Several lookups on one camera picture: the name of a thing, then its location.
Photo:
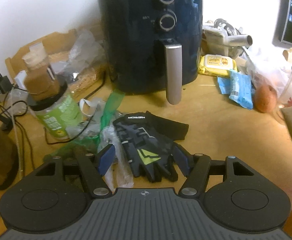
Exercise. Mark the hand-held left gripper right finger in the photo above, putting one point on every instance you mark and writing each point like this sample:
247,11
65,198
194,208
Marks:
182,160

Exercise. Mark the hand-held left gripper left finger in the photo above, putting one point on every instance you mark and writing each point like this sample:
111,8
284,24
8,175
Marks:
105,158

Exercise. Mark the black cycling glove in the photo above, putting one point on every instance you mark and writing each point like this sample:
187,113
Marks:
146,140

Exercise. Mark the blue patterned snack packet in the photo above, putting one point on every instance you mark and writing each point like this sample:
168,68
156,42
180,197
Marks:
242,90

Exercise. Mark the small clear plastic bag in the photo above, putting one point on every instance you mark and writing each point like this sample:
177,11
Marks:
118,170

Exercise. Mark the green net bag of cakes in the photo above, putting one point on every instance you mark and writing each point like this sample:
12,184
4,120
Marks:
110,105

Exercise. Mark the green label jar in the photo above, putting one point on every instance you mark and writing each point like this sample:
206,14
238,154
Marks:
58,115

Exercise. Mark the bag of pasta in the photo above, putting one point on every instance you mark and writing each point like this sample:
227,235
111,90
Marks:
90,75

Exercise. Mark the plain blue packet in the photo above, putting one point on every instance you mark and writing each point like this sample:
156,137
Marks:
223,85

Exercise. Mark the yellow wet wipes pack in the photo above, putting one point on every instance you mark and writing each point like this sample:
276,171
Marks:
217,65

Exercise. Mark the orange apple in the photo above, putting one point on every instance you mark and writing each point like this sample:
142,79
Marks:
265,98

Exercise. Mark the brown spice bottle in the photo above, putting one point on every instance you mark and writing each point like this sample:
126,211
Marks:
39,77

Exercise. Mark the clear crumpled plastic bag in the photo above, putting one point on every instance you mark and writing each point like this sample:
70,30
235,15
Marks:
85,47

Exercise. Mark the white power adapter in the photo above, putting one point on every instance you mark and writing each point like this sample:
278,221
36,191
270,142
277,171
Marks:
20,80

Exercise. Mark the dark blue air fryer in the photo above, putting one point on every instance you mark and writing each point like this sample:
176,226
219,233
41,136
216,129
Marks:
135,42

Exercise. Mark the white plastic bag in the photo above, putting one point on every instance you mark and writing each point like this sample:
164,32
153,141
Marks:
268,70

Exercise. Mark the black charger plug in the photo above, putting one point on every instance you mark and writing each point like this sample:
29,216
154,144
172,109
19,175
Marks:
1,82

